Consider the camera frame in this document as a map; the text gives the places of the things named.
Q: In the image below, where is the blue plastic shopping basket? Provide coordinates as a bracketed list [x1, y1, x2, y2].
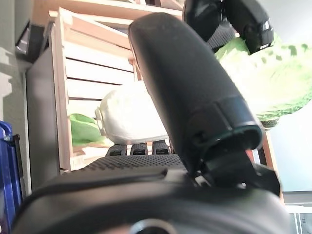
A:
[0, 120, 24, 234]

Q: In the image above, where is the slatted wooden crate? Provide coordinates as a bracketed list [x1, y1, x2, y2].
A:
[34, 0, 183, 20]
[48, 6, 285, 203]

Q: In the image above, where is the green white napa cabbage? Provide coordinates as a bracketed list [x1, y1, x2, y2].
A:
[69, 113, 108, 147]
[94, 33, 312, 145]

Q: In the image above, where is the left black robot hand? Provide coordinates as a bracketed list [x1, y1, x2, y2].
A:
[182, 0, 275, 56]

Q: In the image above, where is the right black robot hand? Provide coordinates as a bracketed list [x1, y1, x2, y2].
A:
[11, 12, 292, 234]

